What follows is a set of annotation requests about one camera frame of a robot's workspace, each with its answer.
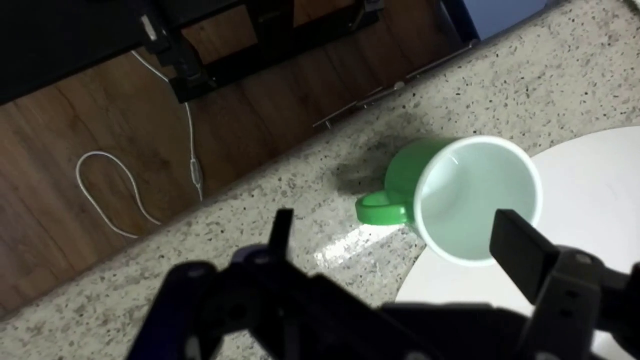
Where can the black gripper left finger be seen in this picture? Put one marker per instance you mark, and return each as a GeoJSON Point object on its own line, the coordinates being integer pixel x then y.
{"type": "Point", "coordinates": [282, 233]}

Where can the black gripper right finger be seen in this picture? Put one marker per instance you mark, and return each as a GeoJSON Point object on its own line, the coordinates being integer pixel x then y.
{"type": "Point", "coordinates": [526, 256]}

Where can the black robot table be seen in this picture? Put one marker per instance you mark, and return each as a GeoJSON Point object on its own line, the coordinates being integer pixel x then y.
{"type": "Point", "coordinates": [67, 40]}

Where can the green mug white inside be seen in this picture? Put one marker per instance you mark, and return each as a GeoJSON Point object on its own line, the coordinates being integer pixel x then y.
{"type": "Point", "coordinates": [472, 196]}

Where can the white oval sink basin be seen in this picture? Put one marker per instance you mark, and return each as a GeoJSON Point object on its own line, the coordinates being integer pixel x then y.
{"type": "Point", "coordinates": [592, 193]}

